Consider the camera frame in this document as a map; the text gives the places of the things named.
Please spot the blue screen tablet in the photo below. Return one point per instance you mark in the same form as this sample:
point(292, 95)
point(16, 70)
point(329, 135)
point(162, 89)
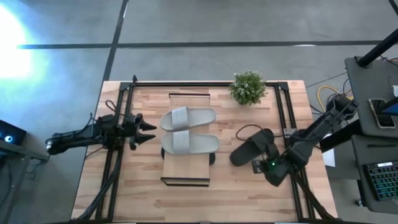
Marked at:
point(392, 109)

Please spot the black smartphone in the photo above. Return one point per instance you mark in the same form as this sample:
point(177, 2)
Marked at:
point(382, 115)

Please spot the small green potted plant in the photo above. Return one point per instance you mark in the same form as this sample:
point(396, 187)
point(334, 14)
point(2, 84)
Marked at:
point(247, 88)

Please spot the backlit black keyboard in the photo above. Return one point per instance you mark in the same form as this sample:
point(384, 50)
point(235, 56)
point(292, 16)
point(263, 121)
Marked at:
point(384, 180)

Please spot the grey keyboard desk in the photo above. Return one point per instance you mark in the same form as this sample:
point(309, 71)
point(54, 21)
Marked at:
point(360, 149)

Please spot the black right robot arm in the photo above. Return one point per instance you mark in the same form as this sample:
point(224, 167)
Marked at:
point(323, 124)

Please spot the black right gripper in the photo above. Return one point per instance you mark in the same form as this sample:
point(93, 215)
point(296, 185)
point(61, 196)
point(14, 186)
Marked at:
point(276, 168)

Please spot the grey foam slide sandal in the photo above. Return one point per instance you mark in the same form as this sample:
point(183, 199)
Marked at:
point(199, 118)
point(202, 143)

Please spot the grey side desk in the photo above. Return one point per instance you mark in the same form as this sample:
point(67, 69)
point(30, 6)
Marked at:
point(367, 93)

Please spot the black foam slide sandal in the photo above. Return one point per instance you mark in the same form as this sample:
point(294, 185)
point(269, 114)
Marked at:
point(245, 152)
point(212, 158)

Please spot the wooden shelf with black frame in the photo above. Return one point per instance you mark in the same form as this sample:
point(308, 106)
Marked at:
point(186, 169)

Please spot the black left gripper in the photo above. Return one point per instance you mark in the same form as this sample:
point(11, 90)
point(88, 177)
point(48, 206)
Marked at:
point(132, 130)

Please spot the white paper sheet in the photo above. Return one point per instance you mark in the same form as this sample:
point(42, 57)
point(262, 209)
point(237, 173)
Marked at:
point(329, 158)

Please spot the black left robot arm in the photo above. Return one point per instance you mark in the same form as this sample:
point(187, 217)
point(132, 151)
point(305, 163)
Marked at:
point(71, 141)

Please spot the black box with blue light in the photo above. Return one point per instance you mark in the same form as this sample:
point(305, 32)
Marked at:
point(11, 132)

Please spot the black round pole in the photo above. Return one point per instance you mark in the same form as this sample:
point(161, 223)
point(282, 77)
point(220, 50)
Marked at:
point(377, 49)

